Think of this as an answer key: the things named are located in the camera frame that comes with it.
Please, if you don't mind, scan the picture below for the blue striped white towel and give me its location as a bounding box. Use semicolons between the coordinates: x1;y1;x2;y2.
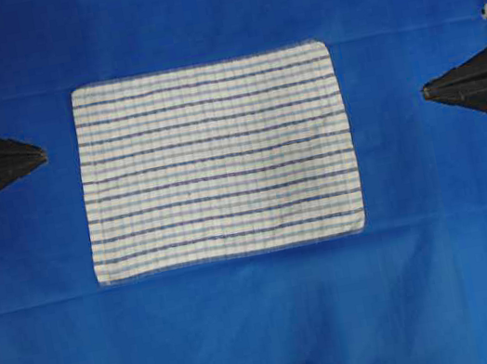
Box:
71;40;365;285

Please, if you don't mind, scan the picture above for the blue table cloth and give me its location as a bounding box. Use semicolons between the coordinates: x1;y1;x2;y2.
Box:
0;0;487;364

